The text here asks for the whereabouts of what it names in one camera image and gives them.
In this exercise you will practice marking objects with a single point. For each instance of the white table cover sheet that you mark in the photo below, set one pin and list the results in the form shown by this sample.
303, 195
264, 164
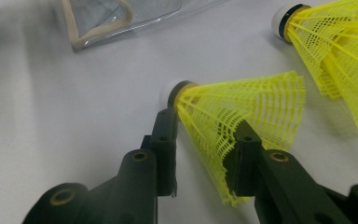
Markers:
59, 109

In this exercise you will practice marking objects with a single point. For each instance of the clear plastic bag beige trim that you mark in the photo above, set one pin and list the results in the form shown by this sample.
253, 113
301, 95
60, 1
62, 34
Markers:
105, 18

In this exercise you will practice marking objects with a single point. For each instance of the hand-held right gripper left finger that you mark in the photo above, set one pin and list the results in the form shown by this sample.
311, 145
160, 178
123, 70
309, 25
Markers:
164, 155

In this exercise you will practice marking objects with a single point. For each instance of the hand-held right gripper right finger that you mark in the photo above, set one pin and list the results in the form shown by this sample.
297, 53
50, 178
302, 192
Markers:
276, 186

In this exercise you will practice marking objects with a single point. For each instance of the yellow plastic shuttlecock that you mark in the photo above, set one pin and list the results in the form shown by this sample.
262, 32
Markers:
254, 102
338, 46

